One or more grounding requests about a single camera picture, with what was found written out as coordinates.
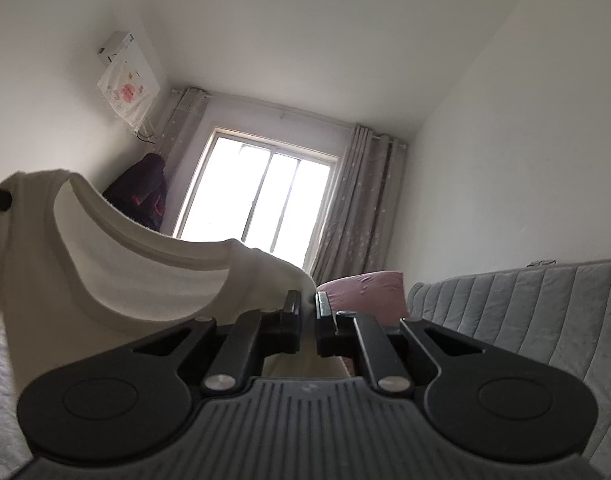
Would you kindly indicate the dark hanging jacket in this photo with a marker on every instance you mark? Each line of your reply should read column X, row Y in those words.
column 140, row 195

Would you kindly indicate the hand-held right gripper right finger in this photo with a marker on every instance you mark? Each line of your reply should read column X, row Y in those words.
column 326, row 327

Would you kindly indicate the pink pillow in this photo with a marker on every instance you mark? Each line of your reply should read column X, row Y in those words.
column 365, row 295

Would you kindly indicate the grey quilted headboard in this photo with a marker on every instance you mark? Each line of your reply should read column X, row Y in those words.
column 530, row 320

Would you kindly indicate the white shirt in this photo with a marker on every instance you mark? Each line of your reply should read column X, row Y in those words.
column 265, row 270

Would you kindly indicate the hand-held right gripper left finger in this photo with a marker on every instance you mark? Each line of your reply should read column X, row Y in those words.
column 289, row 327

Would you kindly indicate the white air conditioner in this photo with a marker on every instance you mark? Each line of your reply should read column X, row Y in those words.
column 116, row 45

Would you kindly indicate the window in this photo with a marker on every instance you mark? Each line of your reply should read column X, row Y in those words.
column 265, row 195

